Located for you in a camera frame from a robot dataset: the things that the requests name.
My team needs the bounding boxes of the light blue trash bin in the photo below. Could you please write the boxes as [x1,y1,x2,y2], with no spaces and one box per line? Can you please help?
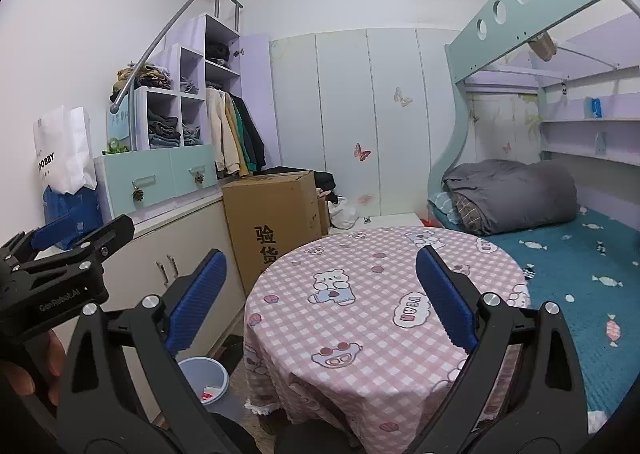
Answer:
[178,356,229,408]

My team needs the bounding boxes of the person's left hand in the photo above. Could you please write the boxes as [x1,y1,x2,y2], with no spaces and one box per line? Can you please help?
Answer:
[0,327,66,408]

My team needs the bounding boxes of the blue shopping bag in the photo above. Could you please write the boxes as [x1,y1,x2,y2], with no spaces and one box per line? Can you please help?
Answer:
[42,186,103,250]

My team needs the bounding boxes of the cream low cabinet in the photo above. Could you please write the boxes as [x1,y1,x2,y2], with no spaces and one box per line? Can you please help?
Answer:
[49,185,246,425]

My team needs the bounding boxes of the teal drawer unit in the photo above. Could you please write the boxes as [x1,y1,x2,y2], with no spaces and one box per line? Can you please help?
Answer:
[94,145,218,223]

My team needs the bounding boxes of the white paper shopping bag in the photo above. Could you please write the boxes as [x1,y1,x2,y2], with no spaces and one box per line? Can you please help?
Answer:
[32,106,98,194]

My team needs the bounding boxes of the pink checkered tablecloth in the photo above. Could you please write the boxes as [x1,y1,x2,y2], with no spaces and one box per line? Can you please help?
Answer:
[244,228,529,453]

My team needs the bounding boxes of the large brown cardboard box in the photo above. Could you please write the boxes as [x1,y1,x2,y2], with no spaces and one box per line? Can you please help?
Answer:
[222,171,321,292]

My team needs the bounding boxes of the grey folded quilt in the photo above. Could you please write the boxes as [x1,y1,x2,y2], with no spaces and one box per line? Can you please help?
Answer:
[444,159,578,236]

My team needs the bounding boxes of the teal candy print bedsheet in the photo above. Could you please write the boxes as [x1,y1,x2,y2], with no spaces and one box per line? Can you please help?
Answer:
[423,207,639,415]

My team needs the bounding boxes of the purple open shelf unit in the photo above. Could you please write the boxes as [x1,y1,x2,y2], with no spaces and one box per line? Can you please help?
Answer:
[148,14,282,168]

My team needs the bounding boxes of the white plastic bag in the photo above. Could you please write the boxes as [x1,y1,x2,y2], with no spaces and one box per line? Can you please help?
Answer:
[328,196,358,230]

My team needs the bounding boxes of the metal stair handrail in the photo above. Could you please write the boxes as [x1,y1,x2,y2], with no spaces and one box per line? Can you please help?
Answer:
[109,0,245,115]

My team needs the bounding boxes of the hanging clothes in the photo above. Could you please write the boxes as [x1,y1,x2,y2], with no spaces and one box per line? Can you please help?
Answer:
[205,87,266,178]

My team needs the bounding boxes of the white wardrobe doors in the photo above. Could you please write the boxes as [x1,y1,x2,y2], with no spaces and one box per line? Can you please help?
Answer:
[270,28,456,218]

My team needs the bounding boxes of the teal bunk bed frame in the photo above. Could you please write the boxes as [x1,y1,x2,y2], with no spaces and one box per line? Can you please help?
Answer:
[425,0,640,215]

